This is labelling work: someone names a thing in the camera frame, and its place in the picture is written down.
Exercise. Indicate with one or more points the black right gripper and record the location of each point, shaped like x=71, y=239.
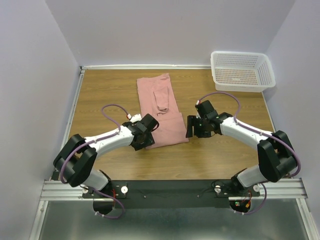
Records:
x=192, y=120

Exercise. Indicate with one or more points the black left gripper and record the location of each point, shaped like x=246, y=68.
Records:
x=150, y=141

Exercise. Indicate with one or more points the pink printed t shirt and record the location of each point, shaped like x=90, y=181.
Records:
x=156, y=97

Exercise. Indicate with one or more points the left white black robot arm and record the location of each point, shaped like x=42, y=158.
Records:
x=75, y=161

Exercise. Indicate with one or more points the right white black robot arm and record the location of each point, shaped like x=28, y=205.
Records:
x=276, y=157

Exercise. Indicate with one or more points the white plastic basket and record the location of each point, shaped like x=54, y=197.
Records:
x=241, y=71

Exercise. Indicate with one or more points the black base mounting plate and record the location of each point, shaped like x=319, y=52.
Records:
x=171, y=194

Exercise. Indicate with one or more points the front aluminium frame rail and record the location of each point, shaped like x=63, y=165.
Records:
x=286, y=188

